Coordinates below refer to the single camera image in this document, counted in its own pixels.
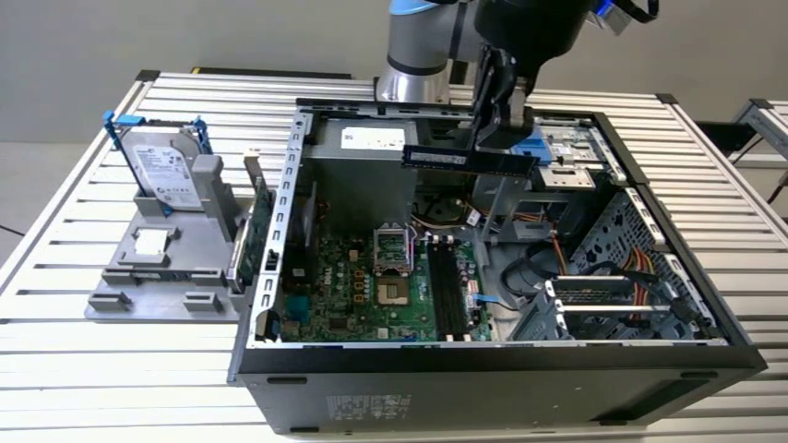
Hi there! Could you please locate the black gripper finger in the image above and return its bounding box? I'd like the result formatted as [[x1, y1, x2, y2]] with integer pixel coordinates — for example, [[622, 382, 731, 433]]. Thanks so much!
[[466, 43, 518, 173]]

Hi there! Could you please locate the dark RAM stick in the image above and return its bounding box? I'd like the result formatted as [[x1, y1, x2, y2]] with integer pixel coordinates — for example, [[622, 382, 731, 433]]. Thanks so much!
[[402, 143, 539, 177], [126, 270, 190, 282]]

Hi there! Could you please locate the black RAM slot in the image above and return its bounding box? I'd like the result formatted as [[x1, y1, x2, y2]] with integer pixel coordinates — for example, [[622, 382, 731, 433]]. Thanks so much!
[[428, 234, 458, 343], [446, 234, 475, 343]]

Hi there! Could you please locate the blue plastic drive latch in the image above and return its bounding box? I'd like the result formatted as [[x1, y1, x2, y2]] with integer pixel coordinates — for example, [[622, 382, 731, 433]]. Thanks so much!
[[511, 120, 551, 166]]

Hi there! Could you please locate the metal drive cage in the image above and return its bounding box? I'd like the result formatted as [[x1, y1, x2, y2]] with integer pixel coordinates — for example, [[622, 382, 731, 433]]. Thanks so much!
[[472, 117, 624, 244]]

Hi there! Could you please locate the grey power supply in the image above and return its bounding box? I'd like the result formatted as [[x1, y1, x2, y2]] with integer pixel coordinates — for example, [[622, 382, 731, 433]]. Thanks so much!
[[300, 117, 424, 222]]

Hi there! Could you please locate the black background box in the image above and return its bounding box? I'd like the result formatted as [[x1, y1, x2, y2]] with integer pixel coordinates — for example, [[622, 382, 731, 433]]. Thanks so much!
[[695, 120, 759, 154]]

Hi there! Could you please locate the metal socket cover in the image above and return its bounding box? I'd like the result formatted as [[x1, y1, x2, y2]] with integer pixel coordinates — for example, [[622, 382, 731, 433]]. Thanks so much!
[[374, 222, 412, 274]]

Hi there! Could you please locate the metal disk bay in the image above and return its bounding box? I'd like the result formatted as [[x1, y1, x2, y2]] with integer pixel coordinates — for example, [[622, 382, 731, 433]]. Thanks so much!
[[508, 274, 679, 343]]

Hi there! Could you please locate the CPU socket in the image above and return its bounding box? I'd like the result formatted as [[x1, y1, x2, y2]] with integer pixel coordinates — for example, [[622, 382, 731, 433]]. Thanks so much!
[[375, 275, 412, 306]]

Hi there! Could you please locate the green graphics card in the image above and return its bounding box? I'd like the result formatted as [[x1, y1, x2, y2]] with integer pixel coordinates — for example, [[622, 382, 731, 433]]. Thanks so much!
[[224, 146, 278, 296]]

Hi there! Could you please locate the green motherboard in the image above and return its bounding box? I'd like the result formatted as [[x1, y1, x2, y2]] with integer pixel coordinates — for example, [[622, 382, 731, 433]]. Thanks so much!
[[278, 229, 499, 345]]

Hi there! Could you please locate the hard disk in blue carrier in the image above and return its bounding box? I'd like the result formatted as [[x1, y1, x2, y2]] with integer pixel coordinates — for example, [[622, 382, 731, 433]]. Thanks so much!
[[102, 110, 215, 216]]

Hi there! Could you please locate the grey parts rack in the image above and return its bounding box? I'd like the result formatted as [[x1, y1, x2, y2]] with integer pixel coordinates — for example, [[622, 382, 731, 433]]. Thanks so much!
[[83, 154, 258, 324]]

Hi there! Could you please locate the silver CPU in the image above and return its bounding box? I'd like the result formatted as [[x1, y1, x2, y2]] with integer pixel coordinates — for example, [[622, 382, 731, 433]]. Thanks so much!
[[134, 229, 170, 255]]

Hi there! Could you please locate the black open PC case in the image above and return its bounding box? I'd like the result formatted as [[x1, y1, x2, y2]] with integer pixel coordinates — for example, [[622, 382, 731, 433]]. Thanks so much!
[[226, 96, 770, 435]]

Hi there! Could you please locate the black camera cable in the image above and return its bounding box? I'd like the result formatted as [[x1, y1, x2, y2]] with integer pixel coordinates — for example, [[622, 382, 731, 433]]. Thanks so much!
[[627, 0, 662, 24]]

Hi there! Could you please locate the power supply wire bundle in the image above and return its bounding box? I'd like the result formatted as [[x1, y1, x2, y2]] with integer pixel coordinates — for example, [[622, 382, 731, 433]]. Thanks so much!
[[411, 193, 488, 232]]

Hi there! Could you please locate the thin orange wire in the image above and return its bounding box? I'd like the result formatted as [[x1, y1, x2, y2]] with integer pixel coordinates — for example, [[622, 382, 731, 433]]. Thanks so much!
[[550, 229, 570, 278]]

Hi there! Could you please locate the black looped wire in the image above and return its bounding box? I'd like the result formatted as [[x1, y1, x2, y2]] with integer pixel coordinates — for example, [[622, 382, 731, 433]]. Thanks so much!
[[500, 255, 555, 304]]

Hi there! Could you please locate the aluminium frame table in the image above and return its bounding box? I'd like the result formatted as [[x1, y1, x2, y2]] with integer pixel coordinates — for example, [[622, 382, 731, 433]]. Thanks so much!
[[730, 98, 788, 168]]

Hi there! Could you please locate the orange yellow wire bundle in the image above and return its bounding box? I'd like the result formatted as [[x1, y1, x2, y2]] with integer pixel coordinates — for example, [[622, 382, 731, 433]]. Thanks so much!
[[619, 247, 659, 324]]

